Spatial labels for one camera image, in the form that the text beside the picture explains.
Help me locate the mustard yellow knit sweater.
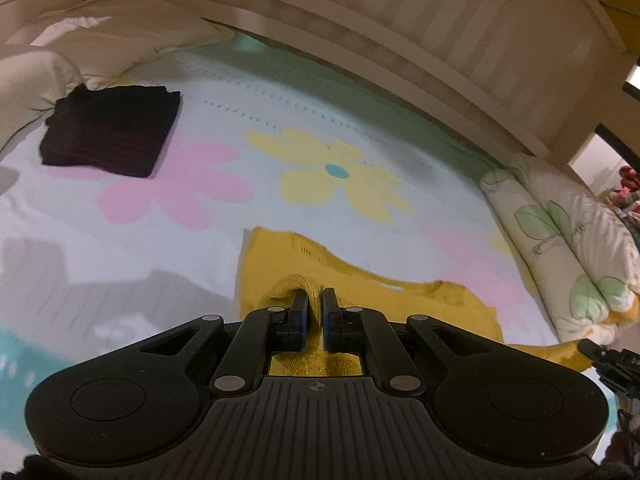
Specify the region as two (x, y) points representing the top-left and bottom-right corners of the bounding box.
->
(235, 225), (594, 378)

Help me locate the colourful clothes pile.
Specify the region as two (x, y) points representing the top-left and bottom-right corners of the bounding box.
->
(606, 165), (640, 228)

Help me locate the folded floral quilt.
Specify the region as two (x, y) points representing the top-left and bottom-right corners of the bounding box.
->
(480, 155), (639, 344)

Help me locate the floral bed sheet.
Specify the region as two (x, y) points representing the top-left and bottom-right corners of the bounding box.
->
(1, 35), (556, 469)

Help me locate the folded dark striped garment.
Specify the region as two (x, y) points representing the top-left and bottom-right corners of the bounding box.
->
(39, 84), (181, 178)

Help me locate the striped wooden headboard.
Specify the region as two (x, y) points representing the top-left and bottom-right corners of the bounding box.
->
(171, 0), (636, 162)

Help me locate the cream pillow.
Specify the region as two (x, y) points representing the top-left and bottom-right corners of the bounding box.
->
(0, 0), (237, 156)

